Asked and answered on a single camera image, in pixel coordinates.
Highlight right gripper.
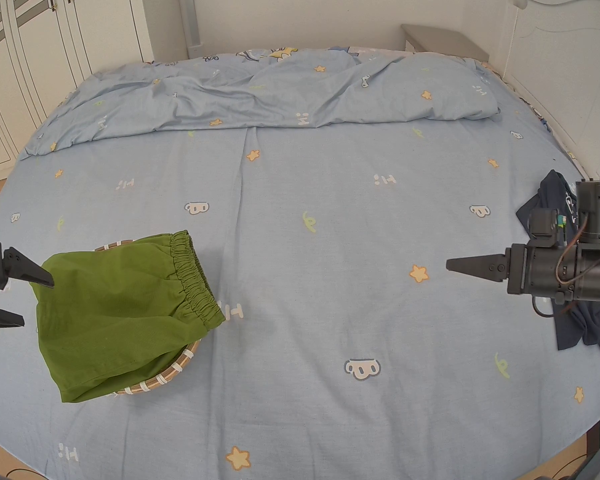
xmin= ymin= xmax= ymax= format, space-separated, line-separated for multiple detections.
xmin=445 ymin=242 xmax=582 ymax=304

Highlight green shorts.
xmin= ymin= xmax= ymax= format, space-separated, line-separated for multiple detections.
xmin=31 ymin=229 xmax=226 ymax=404

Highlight dark blue garment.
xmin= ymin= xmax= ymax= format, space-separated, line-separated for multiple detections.
xmin=516 ymin=169 xmax=600 ymax=364

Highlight bed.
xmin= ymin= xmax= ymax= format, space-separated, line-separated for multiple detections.
xmin=0 ymin=0 xmax=600 ymax=480

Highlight round woven basket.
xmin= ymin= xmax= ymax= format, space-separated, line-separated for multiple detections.
xmin=94 ymin=238 xmax=204 ymax=397

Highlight grey bedside table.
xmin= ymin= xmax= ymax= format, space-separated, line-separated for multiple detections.
xmin=400 ymin=23 xmax=491 ymax=65

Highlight white wardrobe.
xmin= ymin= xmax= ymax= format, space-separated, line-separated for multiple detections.
xmin=0 ymin=0 xmax=157 ymax=182

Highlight pale blue quilt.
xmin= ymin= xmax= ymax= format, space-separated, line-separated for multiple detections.
xmin=19 ymin=45 xmax=502 ymax=160

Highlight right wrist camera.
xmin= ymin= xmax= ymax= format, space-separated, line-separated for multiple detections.
xmin=526 ymin=207 xmax=569 ymax=249

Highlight black cable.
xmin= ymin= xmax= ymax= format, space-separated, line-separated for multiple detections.
xmin=531 ymin=295 xmax=575 ymax=320

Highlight white wall duct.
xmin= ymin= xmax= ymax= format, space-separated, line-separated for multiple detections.
xmin=174 ymin=0 xmax=202 ymax=62

